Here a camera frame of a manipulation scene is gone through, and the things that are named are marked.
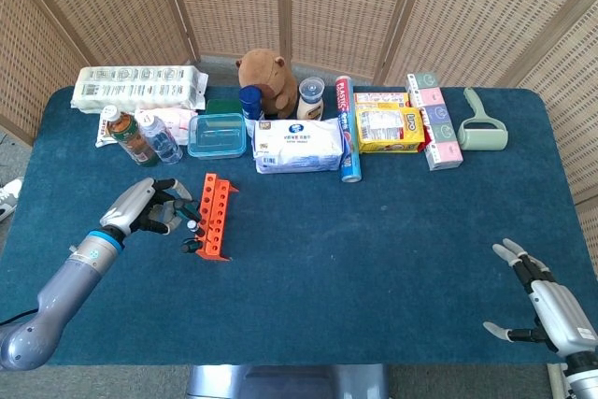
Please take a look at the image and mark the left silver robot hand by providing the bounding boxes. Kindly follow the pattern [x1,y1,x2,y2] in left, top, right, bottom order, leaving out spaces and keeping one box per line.
[99,177,192,236]

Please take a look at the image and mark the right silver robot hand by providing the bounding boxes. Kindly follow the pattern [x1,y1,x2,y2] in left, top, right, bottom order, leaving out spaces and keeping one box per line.
[482,237,598,357]

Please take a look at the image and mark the large green black screwdriver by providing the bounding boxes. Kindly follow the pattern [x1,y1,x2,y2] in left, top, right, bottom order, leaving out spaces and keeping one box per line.
[172,200,203,225]

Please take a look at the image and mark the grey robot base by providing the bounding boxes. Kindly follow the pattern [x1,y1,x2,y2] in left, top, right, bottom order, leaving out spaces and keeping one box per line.
[186,363,390,399]

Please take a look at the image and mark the orange screwdriver rack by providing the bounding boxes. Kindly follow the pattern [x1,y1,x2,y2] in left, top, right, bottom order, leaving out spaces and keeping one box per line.
[192,172,240,263]

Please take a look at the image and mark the green tea bottle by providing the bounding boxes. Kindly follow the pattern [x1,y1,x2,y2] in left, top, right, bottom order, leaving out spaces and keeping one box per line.
[103,105,160,168]

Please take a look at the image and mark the clear water bottle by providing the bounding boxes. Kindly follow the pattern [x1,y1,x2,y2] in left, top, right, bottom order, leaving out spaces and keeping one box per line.
[135,110,184,165]

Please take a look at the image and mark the clear blue-rimmed food container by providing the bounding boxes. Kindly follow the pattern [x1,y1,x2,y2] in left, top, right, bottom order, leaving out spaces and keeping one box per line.
[187,112,248,160]

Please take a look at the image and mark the white paper roll pack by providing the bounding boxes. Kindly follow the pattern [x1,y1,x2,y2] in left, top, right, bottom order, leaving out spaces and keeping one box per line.
[70,64,209,114]

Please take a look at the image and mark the grey white sneaker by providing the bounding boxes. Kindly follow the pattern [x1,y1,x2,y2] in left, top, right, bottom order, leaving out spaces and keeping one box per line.
[0,178,24,222]

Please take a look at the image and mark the green sponge box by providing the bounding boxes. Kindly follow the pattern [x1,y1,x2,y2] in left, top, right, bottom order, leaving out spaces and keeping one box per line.
[205,98,244,116]

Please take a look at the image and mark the blue spray can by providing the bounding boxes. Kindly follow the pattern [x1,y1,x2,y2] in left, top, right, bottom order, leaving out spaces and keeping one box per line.
[238,84,265,122]

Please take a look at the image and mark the white wet wipes pack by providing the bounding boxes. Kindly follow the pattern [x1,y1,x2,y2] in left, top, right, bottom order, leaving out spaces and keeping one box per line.
[251,117,346,175]

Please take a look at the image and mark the brown capybara plush toy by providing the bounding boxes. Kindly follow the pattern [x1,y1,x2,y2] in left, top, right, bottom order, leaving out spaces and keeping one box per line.
[235,49,300,120]

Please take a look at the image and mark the green lint roller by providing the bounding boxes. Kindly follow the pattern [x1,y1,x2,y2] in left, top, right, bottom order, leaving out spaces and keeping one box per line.
[456,87,509,152]

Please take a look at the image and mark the white bottle with clear cap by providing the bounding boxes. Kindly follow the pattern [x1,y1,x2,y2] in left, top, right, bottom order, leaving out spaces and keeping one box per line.
[296,76,326,122]

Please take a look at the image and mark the pastel tissue box pack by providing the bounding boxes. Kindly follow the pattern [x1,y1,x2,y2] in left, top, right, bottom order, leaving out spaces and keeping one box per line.
[405,72,464,172]

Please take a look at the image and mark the blue carpet table cover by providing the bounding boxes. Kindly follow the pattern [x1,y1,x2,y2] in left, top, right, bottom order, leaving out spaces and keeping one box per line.
[0,85,578,367]

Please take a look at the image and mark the blue plastic wrap roll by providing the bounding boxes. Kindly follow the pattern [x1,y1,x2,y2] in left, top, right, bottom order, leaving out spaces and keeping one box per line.
[334,75,363,184]

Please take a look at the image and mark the yellow Lipo snack bag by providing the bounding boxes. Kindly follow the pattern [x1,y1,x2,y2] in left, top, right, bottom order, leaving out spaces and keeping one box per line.
[355,107,426,154]

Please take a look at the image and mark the red yellow snack box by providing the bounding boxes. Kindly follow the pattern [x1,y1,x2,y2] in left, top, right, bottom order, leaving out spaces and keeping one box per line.
[353,92,431,153]

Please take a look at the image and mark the woven folding screen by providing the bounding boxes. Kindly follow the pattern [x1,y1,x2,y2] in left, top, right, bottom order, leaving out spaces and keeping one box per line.
[0,0,598,278]

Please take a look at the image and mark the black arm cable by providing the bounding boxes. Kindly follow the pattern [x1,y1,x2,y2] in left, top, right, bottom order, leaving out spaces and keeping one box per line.
[0,307,38,326]

